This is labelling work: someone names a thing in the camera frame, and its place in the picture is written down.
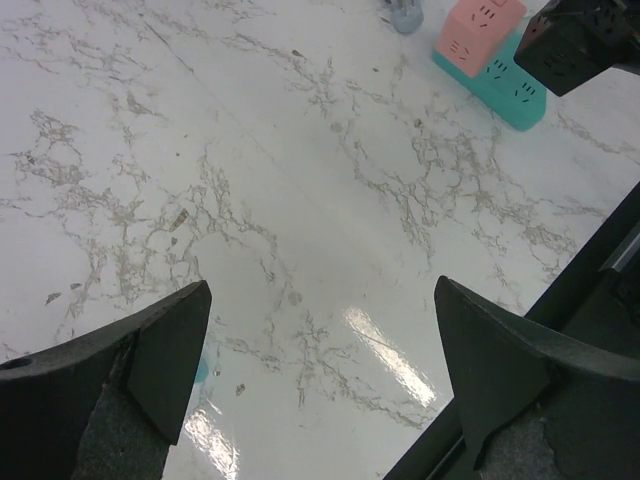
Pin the teal triangular power strip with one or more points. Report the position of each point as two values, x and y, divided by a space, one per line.
503 86

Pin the black cube socket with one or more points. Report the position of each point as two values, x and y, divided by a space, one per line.
569 42

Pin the pink cube socket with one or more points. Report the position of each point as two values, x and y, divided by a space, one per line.
474 30

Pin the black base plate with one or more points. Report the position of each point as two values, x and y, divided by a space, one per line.
608 266

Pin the teal square adapter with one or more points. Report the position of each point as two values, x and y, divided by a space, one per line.
202 371

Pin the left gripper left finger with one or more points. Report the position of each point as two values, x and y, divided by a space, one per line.
108 404

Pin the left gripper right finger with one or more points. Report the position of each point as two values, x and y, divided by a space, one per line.
535 403

